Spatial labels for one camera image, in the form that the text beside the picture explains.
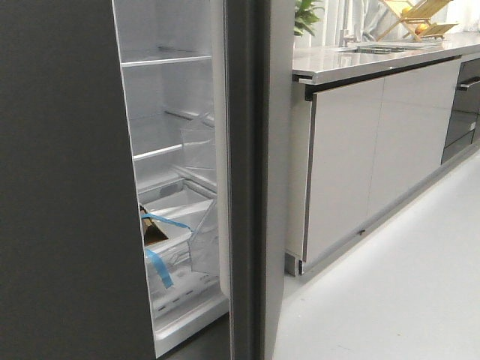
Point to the stainless steel sink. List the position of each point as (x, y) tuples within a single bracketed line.
[(375, 48)]

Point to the lower blue tape strip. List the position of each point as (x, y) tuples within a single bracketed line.
[(157, 270)]

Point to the wooden dish rack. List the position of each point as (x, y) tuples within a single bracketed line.
[(421, 12)]

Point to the silver kitchen faucet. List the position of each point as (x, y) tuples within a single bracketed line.
[(345, 35)]

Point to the grey kitchen counter cabinet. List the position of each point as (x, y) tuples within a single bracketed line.
[(367, 135)]

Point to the dark grey fridge door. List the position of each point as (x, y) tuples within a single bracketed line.
[(73, 279)]

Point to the blue tape strip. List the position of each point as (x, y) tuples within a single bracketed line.
[(165, 220), (157, 270)]

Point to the orange fruit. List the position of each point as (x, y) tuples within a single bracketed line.
[(421, 28)]

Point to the white curtain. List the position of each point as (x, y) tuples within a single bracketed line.
[(369, 19)]

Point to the green potted plant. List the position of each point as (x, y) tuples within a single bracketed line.
[(306, 16)]

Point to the clear fridge crisper drawer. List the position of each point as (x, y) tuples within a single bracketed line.
[(185, 201)]

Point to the upper blue tape strip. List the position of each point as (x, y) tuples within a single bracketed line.
[(165, 220)]

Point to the brown cardboard piece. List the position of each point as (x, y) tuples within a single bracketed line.
[(151, 232)]

